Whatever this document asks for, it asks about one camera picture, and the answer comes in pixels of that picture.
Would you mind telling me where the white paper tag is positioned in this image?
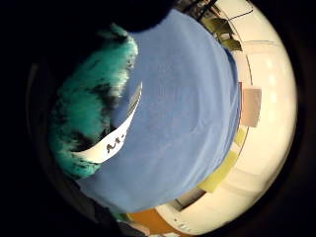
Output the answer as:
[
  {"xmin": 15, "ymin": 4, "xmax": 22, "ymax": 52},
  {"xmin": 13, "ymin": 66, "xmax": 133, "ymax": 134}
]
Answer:
[{"xmin": 71, "ymin": 81, "xmax": 144, "ymax": 165}]

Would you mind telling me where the small yellow panel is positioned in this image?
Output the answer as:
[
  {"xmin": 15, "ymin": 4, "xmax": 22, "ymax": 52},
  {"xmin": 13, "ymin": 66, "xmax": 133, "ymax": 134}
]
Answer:
[{"xmin": 233, "ymin": 126, "xmax": 248, "ymax": 148}]

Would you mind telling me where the orange panel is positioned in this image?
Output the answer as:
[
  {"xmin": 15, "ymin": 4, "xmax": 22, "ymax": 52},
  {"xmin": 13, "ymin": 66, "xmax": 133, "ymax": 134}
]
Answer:
[{"xmin": 127, "ymin": 208, "xmax": 192, "ymax": 237}]

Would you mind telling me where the large yellow panel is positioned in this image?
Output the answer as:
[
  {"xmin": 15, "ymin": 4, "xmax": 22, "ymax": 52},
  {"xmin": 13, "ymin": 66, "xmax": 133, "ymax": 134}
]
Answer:
[{"xmin": 197, "ymin": 149, "xmax": 240, "ymax": 194}]

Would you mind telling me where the green leafy plant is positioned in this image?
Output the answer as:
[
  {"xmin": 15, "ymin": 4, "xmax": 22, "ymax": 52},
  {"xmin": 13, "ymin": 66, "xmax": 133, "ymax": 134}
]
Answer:
[{"xmin": 184, "ymin": 0, "xmax": 244, "ymax": 52}]

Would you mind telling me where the pink wall board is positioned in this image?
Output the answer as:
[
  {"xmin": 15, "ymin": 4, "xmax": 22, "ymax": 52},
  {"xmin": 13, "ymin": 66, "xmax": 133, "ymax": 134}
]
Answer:
[{"xmin": 240, "ymin": 87, "xmax": 263, "ymax": 128}]

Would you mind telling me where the teal furry plush toy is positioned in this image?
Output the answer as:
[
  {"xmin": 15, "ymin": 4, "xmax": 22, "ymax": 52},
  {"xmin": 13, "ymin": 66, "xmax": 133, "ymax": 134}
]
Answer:
[{"xmin": 48, "ymin": 24, "xmax": 139, "ymax": 181}]

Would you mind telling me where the black cable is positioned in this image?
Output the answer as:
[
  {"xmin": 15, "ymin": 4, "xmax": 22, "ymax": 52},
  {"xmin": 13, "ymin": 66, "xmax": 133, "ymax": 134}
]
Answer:
[{"xmin": 226, "ymin": 8, "xmax": 255, "ymax": 22}]

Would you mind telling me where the person's blue shirt torso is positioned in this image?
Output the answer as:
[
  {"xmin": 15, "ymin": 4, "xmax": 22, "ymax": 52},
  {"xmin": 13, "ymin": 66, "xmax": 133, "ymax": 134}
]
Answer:
[{"xmin": 76, "ymin": 8, "xmax": 242, "ymax": 214}]

